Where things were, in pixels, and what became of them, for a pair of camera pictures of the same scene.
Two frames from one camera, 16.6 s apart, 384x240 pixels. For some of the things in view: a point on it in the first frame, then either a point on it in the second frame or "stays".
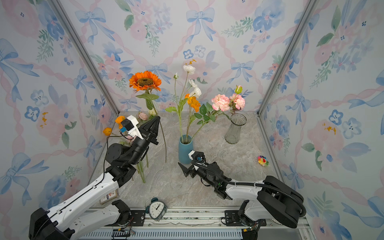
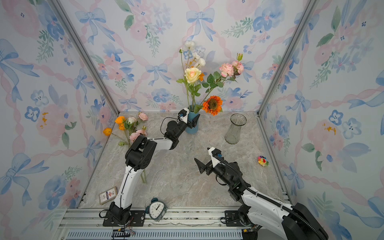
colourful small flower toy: [263, 161] stays
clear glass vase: [232, 135] stays
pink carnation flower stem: [220, 102] to [228, 70]
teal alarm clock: [156, 208] stays
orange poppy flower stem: [192, 102] to [201, 76]
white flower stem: [192, 90] to [201, 62]
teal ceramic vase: [185, 146] to [194, 130]
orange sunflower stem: [149, 97] to [212, 106]
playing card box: [111, 196] stays
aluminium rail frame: [199, 223] stays
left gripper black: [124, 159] to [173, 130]
